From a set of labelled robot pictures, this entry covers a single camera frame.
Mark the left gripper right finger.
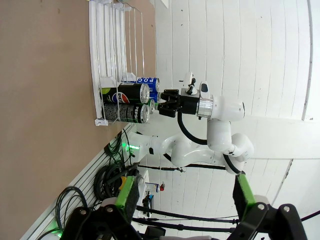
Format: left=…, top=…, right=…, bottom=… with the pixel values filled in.
left=231, top=173, right=309, bottom=240

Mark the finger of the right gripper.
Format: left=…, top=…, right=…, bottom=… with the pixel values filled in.
left=157, top=101, right=181, bottom=118
left=160, top=89, right=182, bottom=102

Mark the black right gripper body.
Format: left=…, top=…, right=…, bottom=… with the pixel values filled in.
left=175, top=87, right=200, bottom=116

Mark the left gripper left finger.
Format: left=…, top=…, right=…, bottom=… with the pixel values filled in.
left=61, top=174, right=141, bottom=240

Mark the blue Pocari can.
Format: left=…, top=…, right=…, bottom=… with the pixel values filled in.
left=149, top=90, right=163, bottom=103
left=136, top=77, right=161, bottom=91

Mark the black Pepsi can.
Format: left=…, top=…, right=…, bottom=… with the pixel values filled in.
left=102, top=103, right=151, bottom=124
left=99, top=83, right=151, bottom=105

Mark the white can dispenser rack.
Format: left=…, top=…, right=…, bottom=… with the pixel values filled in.
left=88, top=0, right=146, bottom=127

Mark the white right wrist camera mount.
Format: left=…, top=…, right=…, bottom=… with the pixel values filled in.
left=183, top=71, right=197, bottom=96

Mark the black cable bundle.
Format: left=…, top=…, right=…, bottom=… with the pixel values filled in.
left=93, top=159, right=141, bottom=201

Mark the black right arm cable sleeve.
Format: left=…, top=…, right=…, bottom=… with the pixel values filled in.
left=176, top=112, right=245, bottom=176

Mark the black coiled cable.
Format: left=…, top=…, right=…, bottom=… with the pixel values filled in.
left=56, top=186, right=89, bottom=231

